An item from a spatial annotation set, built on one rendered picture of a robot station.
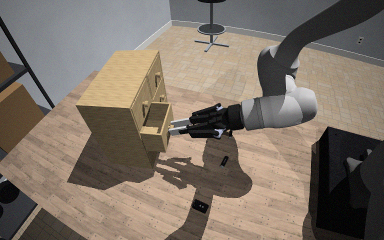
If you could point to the small wooden chest of drawers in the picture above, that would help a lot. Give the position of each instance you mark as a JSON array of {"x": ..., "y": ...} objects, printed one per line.
[{"x": 106, "y": 105}]

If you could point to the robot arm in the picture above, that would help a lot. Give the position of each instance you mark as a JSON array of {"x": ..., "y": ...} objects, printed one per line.
[{"x": 283, "y": 104}]

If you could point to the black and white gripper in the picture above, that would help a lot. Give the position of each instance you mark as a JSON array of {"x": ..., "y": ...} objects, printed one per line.
[{"x": 210, "y": 122}]

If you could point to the black nine-volt battery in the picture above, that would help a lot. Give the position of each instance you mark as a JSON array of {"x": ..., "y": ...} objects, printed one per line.
[{"x": 200, "y": 206}]

